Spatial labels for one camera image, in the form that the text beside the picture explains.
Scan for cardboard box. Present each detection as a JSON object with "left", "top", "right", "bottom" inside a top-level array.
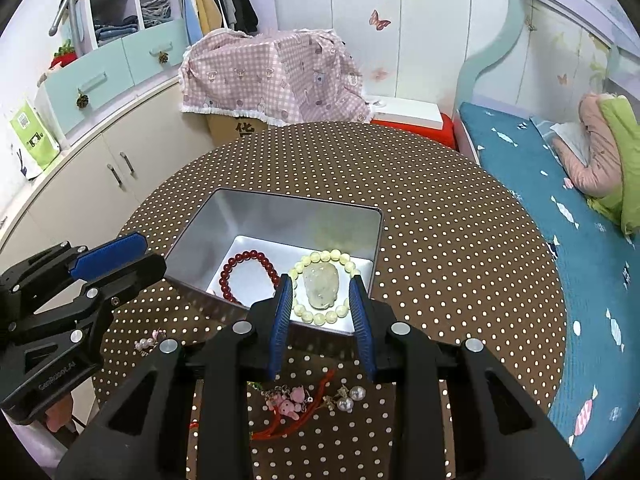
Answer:
[{"left": 206, "top": 112, "right": 268, "bottom": 151}]

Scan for pink checked cloth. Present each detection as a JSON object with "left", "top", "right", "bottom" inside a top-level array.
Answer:
[{"left": 178, "top": 27, "right": 373, "bottom": 126}]

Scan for red plush toy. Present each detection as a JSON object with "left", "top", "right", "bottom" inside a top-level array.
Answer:
[{"left": 49, "top": 40, "right": 78, "bottom": 70}]

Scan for white wardrobe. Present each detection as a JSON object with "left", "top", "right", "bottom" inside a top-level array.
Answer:
[{"left": 270, "top": 0, "right": 516, "bottom": 111}]

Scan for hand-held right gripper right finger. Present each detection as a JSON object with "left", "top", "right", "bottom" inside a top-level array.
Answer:
[{"left": 347, "top": 276, "right": 586, "bottom": 480}]

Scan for green blanket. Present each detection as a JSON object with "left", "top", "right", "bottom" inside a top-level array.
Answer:
[{"left": 585, "top": 97, "right": 640, "bottom": 238}]

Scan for pink charm bracelet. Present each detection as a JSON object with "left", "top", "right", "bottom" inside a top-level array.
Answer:
[{"left": 262, "top": 385, "right": 313, "bottom": 421}]

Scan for large teal drawer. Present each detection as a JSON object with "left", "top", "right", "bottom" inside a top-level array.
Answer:
[{"left": 50, "top": 52, "right": 131, "bottom": 141}]

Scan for white flat box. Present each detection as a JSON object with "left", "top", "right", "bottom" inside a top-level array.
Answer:
[{"left": 367, "top": 97, "right": 446, "bottom": 123}]

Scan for pink pearl hair clip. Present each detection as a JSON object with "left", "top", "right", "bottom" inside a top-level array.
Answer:
[{"left": 134, "top": 330, "right": 168, "bottom": 356}]

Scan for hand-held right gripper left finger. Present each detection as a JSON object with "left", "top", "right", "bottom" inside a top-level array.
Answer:
[{"left": 54, "top": 274, "right": 296, "bottom": 480}]

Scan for white pillow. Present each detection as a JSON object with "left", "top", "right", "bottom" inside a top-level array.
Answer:
[{"left": 547, "top": 122, "right": 593, "bottom": 166}]

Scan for pale yellow bead bracelet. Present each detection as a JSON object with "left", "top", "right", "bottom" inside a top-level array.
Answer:
[{"left": 289, "top": 250, "right": 362, "bottom": 325}]

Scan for teal printed bed sheet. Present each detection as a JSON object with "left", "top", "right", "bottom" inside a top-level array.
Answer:
[{"left": 457, "top": 102, "right": 640, "bottom": 476}]

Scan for white cabinet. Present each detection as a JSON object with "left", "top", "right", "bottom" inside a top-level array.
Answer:
[{"left": 0, "top": 75, "right": 221, "bottom": 256}]

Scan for small teal drawer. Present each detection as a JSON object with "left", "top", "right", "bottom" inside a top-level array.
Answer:
[{"left": 122, "top": 20, "right": 188, "bottom": 78}]

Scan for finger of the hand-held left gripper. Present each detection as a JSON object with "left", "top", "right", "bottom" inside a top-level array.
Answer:
[
  {"left": 0, "top": 231, "right": 148, "bottom": 322},
  {"left": 10, "top": 254, "right": 167, "bottom": 361}
]

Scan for red storage box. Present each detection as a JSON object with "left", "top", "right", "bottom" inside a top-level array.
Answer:
[{"left": 370, "top": 112, "right": 458, "bottom": 150}]

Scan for green paper bag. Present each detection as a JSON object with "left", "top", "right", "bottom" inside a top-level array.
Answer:
[{"left": 9, "top": 100, "right": 62, "bottom": 178}]

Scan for folded grey clothes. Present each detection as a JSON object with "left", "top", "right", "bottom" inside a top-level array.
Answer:
[{"left": 140, "top": 0, "right": 173, "bottom": 25}]

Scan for folded blue jeans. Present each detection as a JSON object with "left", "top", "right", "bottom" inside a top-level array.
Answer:
[{"left": 92, "top": 15, "right": 140, "bottom": 43}]

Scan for teal bed frame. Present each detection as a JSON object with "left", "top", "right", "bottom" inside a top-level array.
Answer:
[{"left": 452, "top": 0, "right": 640, "bottom": 161}]

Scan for silver metal tin box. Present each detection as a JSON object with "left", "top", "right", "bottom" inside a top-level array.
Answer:
[{"left": 164, "top": 188, "right": 385, "bottom": 336}]

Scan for pink quilt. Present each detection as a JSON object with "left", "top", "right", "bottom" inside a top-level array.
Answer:
[{"left": 550, "top": 92, "right": 626, "bottom": 198}]

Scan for person's left hand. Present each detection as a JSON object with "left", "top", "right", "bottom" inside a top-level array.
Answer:
[{"left": 44, "top": 397, "right": 76, "bottom": 433}]

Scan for red cord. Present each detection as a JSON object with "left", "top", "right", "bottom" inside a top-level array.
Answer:
[{"left": 250, "top": 370, "right": 337, "bottom": 441}]

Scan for pale green stone pendant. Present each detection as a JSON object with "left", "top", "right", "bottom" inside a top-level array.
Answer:
[{"left": 304, "top": 266, "right": 344, "bottom": 308}]

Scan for white cubby shelf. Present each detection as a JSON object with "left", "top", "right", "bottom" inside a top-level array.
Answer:
[{"left": 75, "top": 0, "right": 188, "bottom": 51}]

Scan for red bead bracelet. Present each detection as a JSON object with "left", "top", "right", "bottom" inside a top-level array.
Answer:
[{"left": 218, "top": 249, "right": 279, "bottom": 306}]

